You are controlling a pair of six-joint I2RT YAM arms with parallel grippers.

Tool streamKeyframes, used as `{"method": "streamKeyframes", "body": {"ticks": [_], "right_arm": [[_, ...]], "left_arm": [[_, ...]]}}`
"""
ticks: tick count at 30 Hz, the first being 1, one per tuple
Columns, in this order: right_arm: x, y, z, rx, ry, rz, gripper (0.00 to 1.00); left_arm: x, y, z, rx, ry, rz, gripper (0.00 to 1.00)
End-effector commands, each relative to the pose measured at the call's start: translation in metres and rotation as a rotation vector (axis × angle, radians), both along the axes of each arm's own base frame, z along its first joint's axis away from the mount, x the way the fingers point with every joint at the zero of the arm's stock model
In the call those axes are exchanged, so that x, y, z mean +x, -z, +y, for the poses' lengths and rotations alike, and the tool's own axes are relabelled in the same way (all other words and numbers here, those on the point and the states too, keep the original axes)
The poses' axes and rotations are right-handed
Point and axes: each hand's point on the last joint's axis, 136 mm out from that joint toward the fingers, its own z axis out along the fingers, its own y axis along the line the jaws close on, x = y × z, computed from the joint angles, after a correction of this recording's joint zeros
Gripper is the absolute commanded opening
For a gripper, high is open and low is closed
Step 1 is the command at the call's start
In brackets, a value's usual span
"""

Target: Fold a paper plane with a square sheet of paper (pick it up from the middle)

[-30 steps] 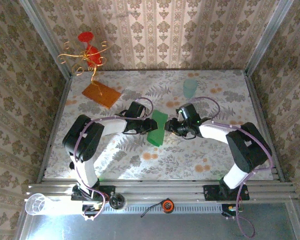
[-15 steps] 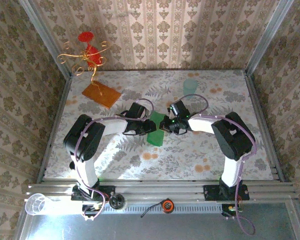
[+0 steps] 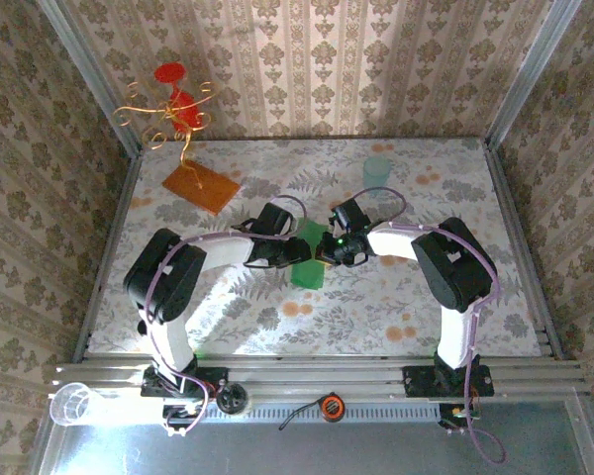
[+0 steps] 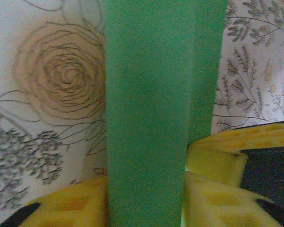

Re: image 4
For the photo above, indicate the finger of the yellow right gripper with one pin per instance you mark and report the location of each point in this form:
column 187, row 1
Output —
column 215, row 158

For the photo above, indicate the green square paper sheet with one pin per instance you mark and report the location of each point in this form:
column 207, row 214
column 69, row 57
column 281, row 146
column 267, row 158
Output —
column 151, row 94

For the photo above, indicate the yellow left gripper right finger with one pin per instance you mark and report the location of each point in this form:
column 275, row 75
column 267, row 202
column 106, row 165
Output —
column 215, row 208

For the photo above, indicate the floral print tablecloth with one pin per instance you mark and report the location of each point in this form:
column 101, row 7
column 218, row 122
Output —
column 38, row 47

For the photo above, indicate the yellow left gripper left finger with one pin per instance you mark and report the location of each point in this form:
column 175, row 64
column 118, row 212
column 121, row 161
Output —
column 80, row 208

